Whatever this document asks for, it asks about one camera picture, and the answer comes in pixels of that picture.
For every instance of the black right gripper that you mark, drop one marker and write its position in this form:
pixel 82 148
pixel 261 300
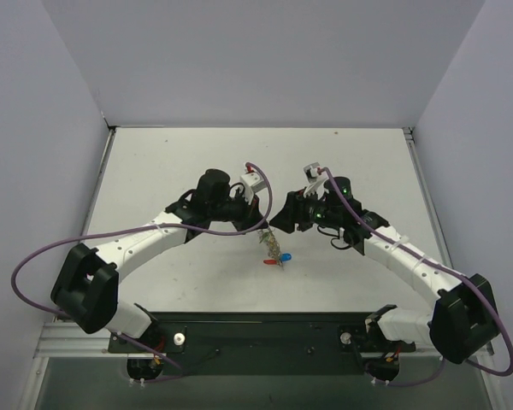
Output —
pixel 293 213

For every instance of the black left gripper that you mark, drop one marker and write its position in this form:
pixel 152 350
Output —
pixel 249 214

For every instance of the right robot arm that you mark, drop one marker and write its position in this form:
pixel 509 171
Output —
pixel 459 321

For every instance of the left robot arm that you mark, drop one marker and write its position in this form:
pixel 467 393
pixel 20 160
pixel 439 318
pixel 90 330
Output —
pixel 87 288

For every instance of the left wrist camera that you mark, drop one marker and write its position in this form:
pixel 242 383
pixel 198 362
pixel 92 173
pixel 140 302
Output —
pixel 252 183

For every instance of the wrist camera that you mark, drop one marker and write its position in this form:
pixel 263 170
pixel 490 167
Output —
pixel 312 171
pixel 252 183

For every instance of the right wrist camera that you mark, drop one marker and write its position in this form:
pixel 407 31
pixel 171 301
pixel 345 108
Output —
pixel 312 171

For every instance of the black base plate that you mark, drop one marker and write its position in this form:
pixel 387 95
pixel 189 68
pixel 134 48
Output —
pixel 270 344

